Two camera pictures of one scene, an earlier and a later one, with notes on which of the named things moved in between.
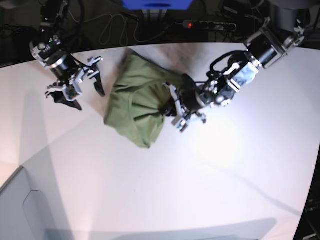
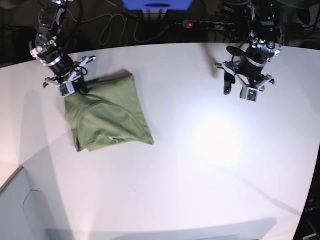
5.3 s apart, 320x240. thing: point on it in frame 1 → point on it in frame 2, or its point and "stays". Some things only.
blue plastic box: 157,5 stays
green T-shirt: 139,93 → 111,111
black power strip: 210,25 stays
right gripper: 189,101 → 249,72
